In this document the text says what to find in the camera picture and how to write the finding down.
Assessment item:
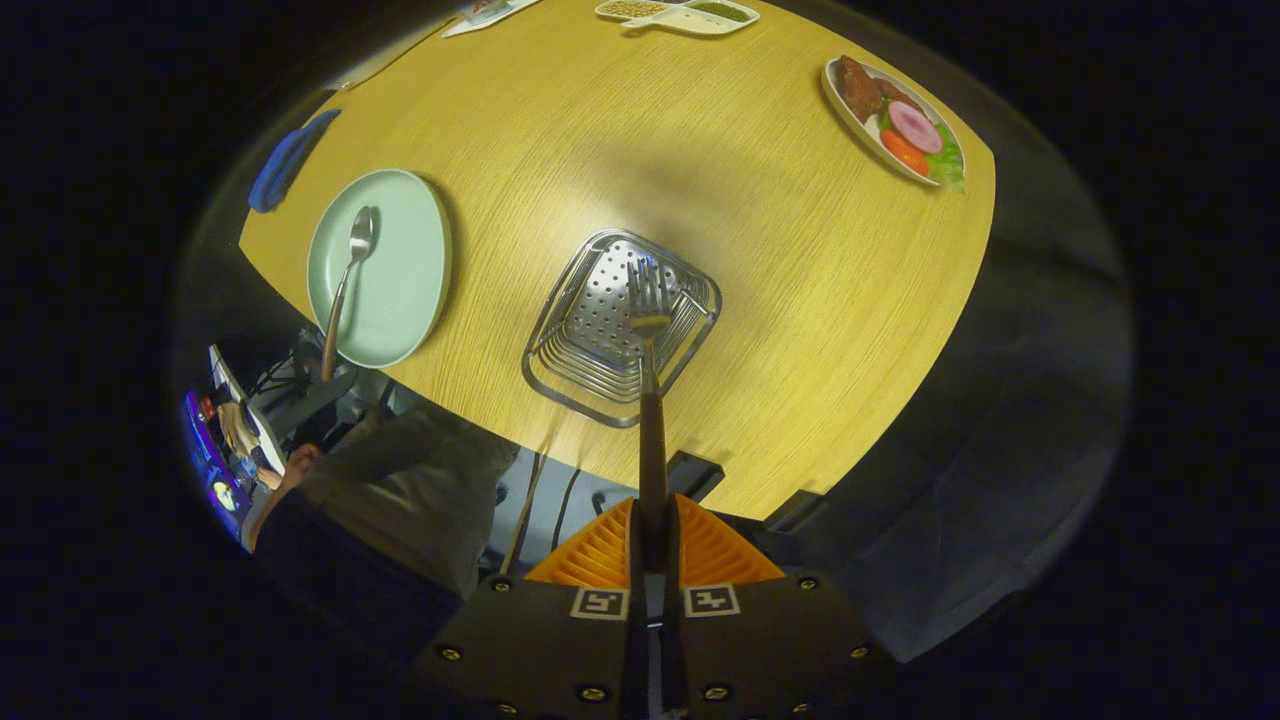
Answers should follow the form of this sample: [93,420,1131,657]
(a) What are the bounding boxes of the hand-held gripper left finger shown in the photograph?
[415,497,651,720]

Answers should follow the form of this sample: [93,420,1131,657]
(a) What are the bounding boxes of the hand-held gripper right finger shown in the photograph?
[662,493,896,720]

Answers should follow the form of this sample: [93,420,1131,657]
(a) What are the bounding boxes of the fork with wooden handle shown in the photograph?
[626,257,681,536]

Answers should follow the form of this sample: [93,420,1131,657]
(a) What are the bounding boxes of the spoon with wooden handle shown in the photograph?
[319,205,376,383]

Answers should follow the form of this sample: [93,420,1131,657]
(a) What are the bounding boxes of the person's grey trousers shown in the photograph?
[300,400,521,601]

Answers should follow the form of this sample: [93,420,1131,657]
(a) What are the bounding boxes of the person's dark shirt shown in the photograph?
[250,490,461,661]

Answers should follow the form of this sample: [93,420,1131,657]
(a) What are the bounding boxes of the dark floor equipment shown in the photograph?
[250,328,361,446]

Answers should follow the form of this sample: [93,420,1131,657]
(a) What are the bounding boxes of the white side desk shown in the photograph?
[208,345,286,471]

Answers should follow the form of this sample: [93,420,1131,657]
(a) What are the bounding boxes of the pale green plate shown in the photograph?
[306,168,454,370]

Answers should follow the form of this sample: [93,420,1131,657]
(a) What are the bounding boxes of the tan cloth item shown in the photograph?
[218,400,263,461]

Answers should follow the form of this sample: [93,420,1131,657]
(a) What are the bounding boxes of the computer monitor with purple screen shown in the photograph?
[183,390,253,546]

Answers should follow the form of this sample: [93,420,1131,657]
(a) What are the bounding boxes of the white plate with food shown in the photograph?
[821,54,967,193]

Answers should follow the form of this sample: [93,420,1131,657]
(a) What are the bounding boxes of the blue folded towel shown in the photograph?
[248,108,343,214]

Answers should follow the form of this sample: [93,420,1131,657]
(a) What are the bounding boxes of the white divided dish with beans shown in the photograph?
[595,0,761,37]

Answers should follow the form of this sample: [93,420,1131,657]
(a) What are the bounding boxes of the white square coaster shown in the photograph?
[441,0,541,39]

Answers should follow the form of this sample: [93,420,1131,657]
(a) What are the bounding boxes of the black table bracket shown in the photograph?
[765,490,826,531]
[668,452,725,501]

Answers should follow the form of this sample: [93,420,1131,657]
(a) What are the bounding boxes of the metal wire basket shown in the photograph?
[521,229,723,429]

